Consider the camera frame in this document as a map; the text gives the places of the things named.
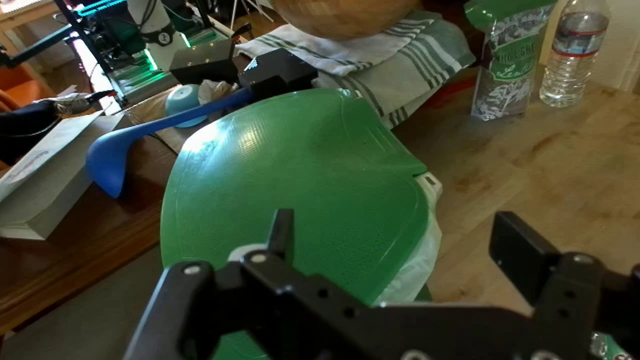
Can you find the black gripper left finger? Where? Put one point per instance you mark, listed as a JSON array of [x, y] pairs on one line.
[[281, 241]]

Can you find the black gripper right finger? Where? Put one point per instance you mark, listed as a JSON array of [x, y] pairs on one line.
[[560, 287]]

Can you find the green bin lid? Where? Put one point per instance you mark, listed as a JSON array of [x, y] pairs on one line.
[[327, 154]]

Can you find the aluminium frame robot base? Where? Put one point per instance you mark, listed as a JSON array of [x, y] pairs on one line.
[[145, 47]]

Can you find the striped dish towel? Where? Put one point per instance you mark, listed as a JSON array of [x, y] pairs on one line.
[[394, 70]]

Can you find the green and clear food bag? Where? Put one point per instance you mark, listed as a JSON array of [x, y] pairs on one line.
[[511, 49]]

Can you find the wooden bowl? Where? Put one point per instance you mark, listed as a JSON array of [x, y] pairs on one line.
[[345, 19]]

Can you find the clear plastic water bottle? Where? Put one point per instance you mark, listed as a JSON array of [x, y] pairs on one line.
[[575, 47]]

